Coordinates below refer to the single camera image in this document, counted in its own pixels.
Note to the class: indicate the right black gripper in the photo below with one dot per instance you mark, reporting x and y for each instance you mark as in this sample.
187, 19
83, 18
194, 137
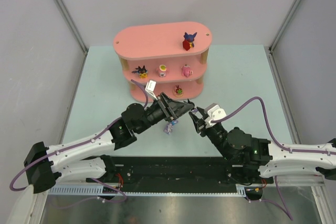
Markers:
203, 125

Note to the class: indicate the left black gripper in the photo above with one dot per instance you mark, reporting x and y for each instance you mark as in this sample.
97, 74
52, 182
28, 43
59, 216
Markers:
166, 108

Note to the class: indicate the pink bear strawberry figurine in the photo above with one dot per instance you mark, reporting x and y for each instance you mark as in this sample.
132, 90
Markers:
177, 91

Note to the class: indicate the purple bunny figurine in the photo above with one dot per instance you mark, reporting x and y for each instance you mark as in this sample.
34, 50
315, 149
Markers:
169, 127

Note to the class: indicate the yellow mouse dragon-costume figurine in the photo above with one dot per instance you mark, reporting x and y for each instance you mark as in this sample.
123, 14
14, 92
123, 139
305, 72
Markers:
141, 71

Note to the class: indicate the yellow mouse navy-hood figurine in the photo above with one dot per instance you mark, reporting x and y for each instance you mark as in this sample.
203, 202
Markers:
188, 42

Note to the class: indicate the black purple-bow imp figurine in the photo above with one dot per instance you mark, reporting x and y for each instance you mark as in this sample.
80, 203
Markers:
194, 108

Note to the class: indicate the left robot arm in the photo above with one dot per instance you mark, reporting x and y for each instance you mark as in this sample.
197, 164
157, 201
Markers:
122, 132

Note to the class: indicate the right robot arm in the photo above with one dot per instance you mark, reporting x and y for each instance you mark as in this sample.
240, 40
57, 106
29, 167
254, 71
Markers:
251, 157

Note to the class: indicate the pink three-tier shelf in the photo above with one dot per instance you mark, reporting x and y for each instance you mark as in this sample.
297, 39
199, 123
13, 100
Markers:
161, 44

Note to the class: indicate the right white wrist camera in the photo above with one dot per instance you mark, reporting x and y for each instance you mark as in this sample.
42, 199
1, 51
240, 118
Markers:
213, 113

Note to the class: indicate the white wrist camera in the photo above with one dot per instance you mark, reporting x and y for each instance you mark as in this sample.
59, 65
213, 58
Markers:
213, 113
149, 88

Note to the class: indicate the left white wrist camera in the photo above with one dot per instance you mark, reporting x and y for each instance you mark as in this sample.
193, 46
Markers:
149, 88

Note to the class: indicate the grey slotted cable duct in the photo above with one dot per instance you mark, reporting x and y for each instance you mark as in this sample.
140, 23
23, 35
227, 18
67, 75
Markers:
100, 190

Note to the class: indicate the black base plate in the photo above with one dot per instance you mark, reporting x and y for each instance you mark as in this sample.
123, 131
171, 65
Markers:
169, 160

